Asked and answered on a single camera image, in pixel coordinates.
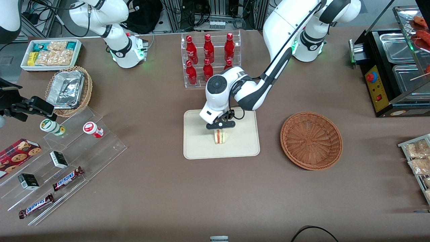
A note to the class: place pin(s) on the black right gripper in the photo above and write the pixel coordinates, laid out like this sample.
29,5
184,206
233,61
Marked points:
9,99

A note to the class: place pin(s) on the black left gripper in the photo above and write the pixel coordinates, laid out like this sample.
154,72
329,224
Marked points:
226,115

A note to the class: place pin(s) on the triangular sandwich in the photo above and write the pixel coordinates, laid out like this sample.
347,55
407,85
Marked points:
220,136

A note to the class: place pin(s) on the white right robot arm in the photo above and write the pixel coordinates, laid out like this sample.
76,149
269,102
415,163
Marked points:
114,16

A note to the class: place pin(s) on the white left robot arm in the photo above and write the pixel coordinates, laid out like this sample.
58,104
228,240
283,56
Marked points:
282,27

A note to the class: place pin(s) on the beige plastic tray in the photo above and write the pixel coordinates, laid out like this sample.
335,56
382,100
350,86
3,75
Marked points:
242,144

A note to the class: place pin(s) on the aluminium foil tray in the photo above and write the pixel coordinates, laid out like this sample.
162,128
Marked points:
65,89

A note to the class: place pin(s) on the light oval wicker basket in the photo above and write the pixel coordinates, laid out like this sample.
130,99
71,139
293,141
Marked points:
88,90

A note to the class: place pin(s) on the brown round wicker basket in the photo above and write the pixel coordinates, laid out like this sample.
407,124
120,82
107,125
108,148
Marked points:
310,141

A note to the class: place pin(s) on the green lid white cup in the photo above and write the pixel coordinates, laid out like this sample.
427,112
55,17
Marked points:
50,126

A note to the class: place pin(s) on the red lid white cup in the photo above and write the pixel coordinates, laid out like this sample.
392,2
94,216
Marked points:
91,128

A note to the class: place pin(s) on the small black box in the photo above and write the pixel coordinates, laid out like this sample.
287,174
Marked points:
28,182
59,159

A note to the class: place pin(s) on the clear acrylic bottle rack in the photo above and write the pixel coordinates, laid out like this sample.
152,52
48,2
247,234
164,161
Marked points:
198,85

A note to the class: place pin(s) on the white rectangular snack bin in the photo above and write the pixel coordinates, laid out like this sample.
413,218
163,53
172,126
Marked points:
25,65

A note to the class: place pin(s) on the red cookie box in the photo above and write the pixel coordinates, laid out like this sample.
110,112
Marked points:
18,154

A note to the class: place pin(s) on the large clear cracker bag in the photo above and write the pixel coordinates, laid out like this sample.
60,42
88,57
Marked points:
53,57

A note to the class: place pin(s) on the yellow snack pack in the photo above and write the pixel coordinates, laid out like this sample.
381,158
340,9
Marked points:
31,58

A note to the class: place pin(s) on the red cola bottle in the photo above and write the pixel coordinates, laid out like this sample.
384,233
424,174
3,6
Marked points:
191,50
208,70
229,47
191,74
208,48
228,64

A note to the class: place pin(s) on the clear acrylic stepped display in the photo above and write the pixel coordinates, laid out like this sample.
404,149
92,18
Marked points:
97,153

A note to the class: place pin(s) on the teal snack pack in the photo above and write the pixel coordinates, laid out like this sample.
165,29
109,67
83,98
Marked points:
71,45
39,46

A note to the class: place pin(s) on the small clear cracker bag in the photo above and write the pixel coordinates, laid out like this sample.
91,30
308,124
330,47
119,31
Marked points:
57,45

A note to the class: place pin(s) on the snickers chocolate bar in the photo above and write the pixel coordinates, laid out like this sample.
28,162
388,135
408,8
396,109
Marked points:
36,206
67,178

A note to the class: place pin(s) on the small grey device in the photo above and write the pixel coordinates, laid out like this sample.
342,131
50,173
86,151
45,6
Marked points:
219,239

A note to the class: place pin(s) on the white power strip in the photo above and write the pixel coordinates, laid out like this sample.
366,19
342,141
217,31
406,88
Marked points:
217,24

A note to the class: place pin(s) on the black fabric bag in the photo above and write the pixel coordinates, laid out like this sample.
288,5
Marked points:
144,15

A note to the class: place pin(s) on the black food warmer machine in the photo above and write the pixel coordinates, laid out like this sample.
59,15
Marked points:
378,92

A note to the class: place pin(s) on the steel warmer pan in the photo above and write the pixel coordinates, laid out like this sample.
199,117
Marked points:
396,47
408,80

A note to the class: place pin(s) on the clear bag of crackers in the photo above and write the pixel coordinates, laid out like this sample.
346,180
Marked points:
428,195
420,166
416,149
427,182

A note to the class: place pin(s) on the red sausage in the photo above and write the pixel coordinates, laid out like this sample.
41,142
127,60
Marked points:
424,37
421,22

